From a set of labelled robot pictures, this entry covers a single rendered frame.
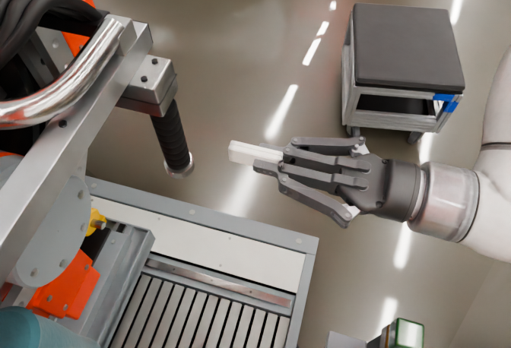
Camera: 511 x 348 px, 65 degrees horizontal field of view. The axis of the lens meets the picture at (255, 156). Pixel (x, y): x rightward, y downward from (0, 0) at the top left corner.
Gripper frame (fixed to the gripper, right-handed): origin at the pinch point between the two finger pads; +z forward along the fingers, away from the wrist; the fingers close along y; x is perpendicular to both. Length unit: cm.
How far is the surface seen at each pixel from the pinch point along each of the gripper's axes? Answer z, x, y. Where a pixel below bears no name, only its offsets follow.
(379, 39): -18, -49, 88
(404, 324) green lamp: -25.2, -16.8, -11.1
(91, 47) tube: 14.5, 18.6, -4.2
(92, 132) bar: 13.4, 13.2, -9.9
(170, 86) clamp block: 10.4, 9.6, 0.7
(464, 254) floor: -61, -83, 34
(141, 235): 37, -68, 6
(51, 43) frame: 32.4, 5.1, 7.2
